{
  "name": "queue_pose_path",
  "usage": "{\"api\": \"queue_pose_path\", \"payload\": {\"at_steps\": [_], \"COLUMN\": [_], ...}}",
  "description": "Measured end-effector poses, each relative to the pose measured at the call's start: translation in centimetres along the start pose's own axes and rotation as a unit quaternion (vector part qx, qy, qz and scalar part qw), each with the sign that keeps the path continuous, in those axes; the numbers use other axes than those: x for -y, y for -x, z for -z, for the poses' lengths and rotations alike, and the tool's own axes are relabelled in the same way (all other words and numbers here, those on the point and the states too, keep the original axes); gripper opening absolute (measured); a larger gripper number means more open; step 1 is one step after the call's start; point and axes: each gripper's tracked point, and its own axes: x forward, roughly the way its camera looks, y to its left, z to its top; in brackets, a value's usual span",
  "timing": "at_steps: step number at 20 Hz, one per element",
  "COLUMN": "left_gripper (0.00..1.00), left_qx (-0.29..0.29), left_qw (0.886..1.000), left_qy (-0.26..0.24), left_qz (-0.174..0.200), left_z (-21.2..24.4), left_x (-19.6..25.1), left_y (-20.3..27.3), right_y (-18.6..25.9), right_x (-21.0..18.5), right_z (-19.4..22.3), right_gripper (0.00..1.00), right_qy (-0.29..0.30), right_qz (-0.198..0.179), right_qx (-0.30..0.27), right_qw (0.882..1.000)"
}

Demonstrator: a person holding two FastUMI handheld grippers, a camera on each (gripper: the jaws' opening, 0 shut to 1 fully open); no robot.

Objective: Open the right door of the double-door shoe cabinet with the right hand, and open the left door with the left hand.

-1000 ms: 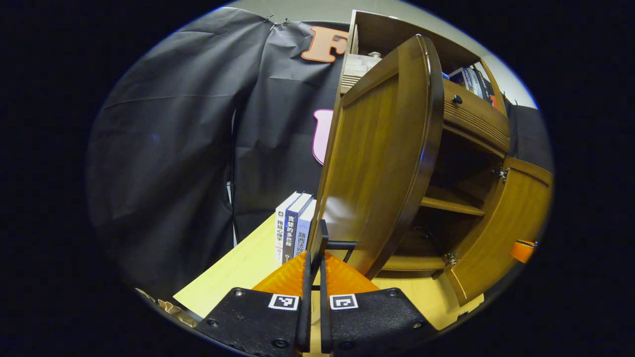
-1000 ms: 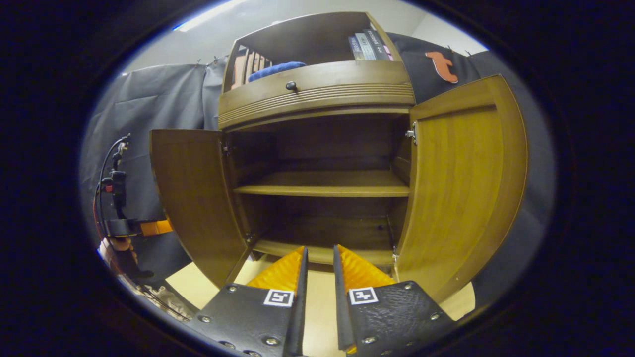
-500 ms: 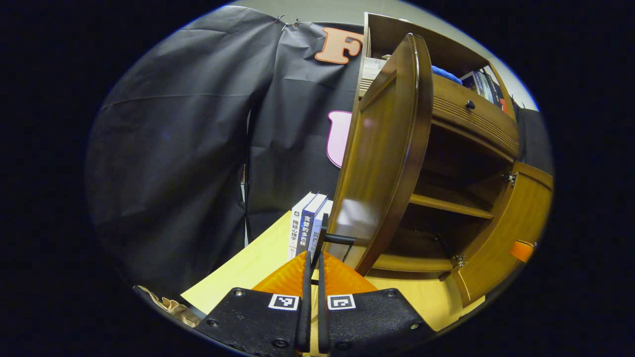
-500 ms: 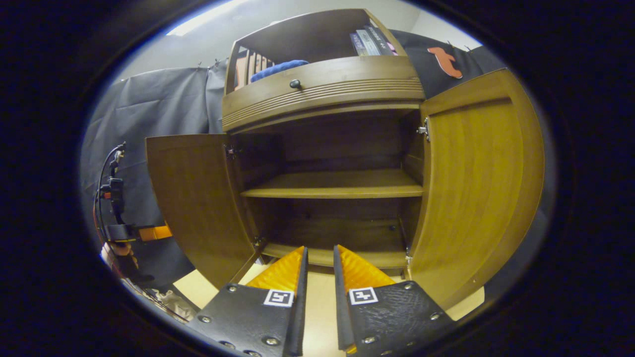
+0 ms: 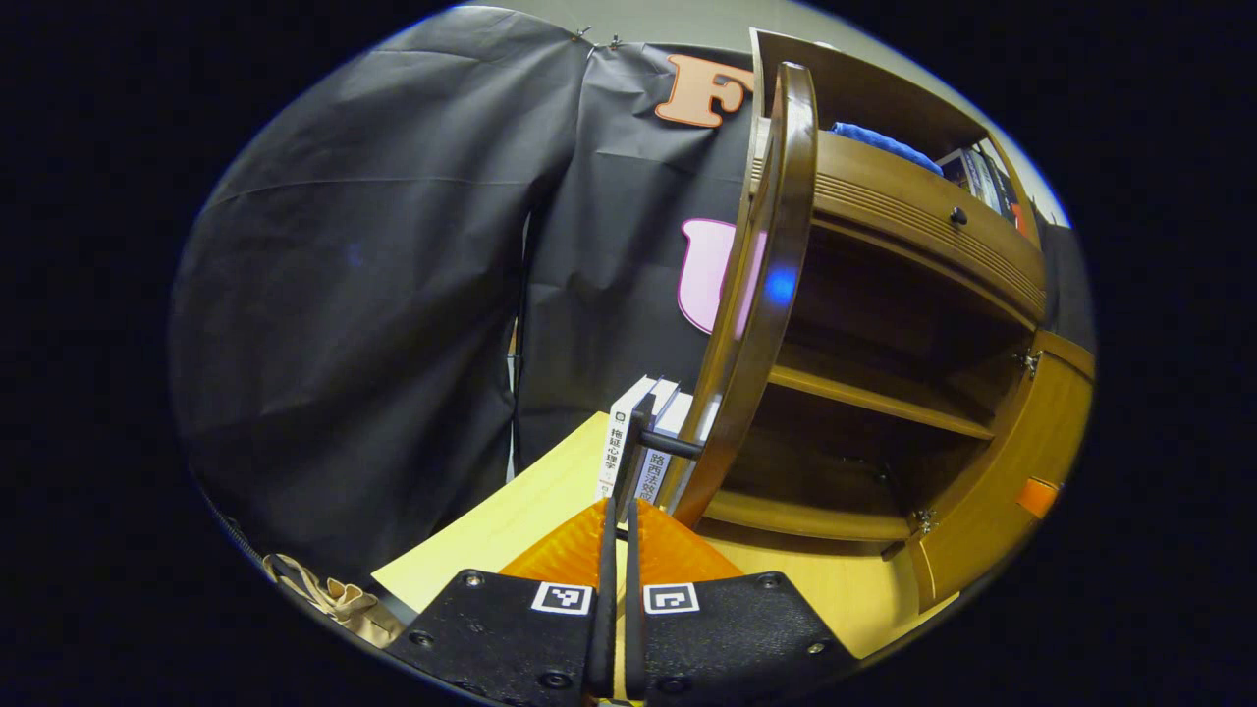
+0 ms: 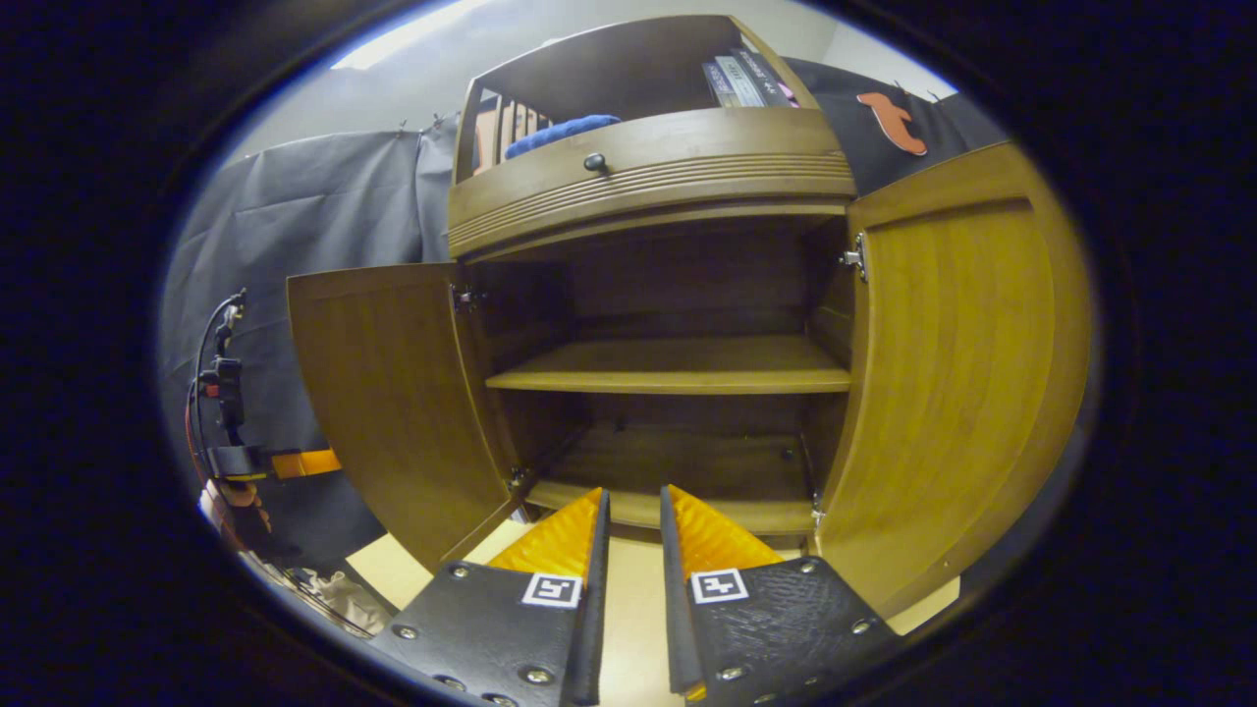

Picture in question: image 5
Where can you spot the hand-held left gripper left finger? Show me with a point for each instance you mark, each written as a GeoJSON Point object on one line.
{"type": "Point", "coordinates": [604, 609]}

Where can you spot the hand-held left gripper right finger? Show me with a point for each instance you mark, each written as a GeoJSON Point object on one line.
{"type": "Point", "coordinates": [633, 609]}

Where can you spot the wooden double-door shoe cabinet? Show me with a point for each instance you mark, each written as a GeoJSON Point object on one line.
{"type": "Point", "coordinates": [864, 393]}

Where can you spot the wooden cabinet drawer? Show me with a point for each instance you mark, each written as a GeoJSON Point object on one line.
{"type": "Point", "coordinates": [884, 182]}

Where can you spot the pale blue spine book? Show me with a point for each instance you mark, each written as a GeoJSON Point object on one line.
{"type": "Point", "coordinates": [656, 481]}

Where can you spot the white spine book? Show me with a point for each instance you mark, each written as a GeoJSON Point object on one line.
{"type": "Point", "coordinates": [617, 442]}

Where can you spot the black backdrop cloth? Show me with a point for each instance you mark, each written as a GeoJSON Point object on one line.
{"type": "Point", "coordinates": [344, 295]}

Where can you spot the blue folded towel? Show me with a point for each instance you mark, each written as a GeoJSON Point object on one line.
{"type": "Point", "coordinates": [884, 144]}

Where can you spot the blue cover book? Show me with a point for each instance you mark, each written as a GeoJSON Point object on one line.
{"type": "Point", "coordinates": [953, 167]}

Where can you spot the grey spine book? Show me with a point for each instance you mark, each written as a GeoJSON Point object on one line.
{"type": "Point", "coordinates": [979, 177]}

